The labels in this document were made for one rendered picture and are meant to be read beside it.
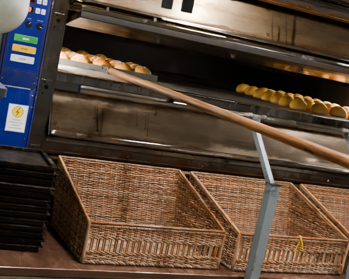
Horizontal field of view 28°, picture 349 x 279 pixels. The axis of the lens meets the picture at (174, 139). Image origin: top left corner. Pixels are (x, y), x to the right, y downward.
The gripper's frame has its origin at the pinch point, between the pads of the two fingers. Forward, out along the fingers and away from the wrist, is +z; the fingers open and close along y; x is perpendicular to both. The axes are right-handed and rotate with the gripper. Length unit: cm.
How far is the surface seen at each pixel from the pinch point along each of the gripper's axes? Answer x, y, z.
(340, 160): 35, 36, 28
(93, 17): 3, -83, 9
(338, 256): 117, -55, 87
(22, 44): -19, -93, 24
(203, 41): 49, -85, 11
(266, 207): 66, -39, 64
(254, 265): 66, -38, 86
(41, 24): -13, -94, 16
